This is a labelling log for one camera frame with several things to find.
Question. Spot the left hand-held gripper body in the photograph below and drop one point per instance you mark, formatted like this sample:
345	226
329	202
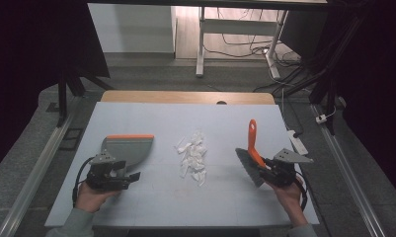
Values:
100	179

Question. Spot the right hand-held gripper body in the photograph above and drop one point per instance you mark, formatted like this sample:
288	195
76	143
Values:
282	171

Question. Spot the grey dustpan with orange edge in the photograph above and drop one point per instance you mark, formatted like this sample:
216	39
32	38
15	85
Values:
133	149

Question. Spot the person's left hand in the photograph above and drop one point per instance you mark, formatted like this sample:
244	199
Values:
90	199

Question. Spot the person's right hand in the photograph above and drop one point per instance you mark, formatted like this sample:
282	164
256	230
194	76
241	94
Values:
291	197

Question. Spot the white power strip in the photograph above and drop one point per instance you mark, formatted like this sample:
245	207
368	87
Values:
297	142

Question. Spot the black floor plate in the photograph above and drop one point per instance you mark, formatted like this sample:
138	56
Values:
71	139

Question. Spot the small white plug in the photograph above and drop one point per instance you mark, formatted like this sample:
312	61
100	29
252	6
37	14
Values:
321	118

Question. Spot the pale blue table mat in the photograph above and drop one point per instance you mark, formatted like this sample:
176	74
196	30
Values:
192	200

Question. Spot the pile of white paper scraps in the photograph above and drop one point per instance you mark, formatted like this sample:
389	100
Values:
194	158

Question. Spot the wooden table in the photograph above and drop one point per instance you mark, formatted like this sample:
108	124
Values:
172	97

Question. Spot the black metal stand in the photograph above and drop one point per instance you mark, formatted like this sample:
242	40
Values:
63	98
327	95

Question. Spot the aluminium floor rail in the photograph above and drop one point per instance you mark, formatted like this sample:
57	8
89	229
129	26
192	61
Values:
347	174
37	168

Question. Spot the white desk frame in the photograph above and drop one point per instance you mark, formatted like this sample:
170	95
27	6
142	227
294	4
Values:
238	27

